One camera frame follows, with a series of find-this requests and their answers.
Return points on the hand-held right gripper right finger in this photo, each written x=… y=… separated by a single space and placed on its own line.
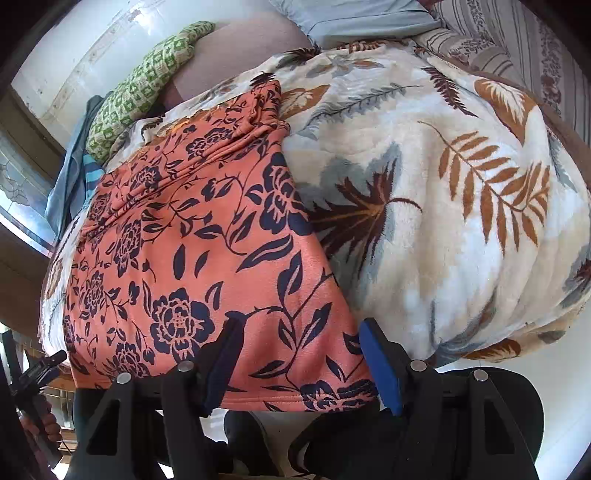
x=383 y=369

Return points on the grey pillow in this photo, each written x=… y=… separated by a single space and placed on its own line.
x=360 y=23

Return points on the dark wooden glass door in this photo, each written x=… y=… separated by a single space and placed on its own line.
x=18 y=184

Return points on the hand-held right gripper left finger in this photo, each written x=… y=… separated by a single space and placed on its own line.
x=221 y=369

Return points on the striped floral quilt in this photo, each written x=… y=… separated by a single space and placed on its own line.
x=508 y=46

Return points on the pink bed sheet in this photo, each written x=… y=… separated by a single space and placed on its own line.
x=240 y=60

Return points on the leaf print blanket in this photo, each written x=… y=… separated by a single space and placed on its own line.
x=438 y=184

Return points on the blue cloth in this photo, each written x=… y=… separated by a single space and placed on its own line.
x=69 y=175

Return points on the wooden stool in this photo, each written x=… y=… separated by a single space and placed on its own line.
x=62 y=383

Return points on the green checked pillow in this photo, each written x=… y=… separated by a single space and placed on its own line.
x=143 y=92

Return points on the person's left hand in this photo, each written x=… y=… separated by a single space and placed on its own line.
x=44 y=427

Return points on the orange floral shirt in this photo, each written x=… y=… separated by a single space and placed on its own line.
x=207 y=230

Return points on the teal striped cloth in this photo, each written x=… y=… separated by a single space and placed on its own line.
x=90 y=180

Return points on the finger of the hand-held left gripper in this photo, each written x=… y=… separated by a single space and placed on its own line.
x=55 y=357

